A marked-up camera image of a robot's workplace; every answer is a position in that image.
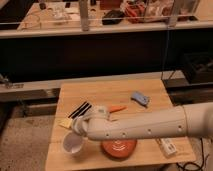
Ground orange carrot toy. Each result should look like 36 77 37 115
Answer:
109 106 126 113

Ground black striped rectangular block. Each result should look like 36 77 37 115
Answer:
69 102 92 119

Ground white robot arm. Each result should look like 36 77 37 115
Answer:
69 102 213 141

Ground orange cloth pile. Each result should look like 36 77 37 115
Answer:
125 3 145 23

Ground metal post right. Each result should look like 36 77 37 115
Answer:
167 0 183 28

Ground metal post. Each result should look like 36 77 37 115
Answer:
78 0 89 31
167 0 183 28

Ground black cable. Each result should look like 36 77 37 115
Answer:
175 138 213 171

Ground black bag on bench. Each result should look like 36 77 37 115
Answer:
102 10 124 25

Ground yellow sponge gripper finger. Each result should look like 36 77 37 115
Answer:
59 118 72 129

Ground metal post left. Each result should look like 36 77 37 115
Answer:
78 0 89 31

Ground metal frame rail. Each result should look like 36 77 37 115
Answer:
0 72 161 102

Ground white ceramic cup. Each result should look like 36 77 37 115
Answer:
62 132 83 156

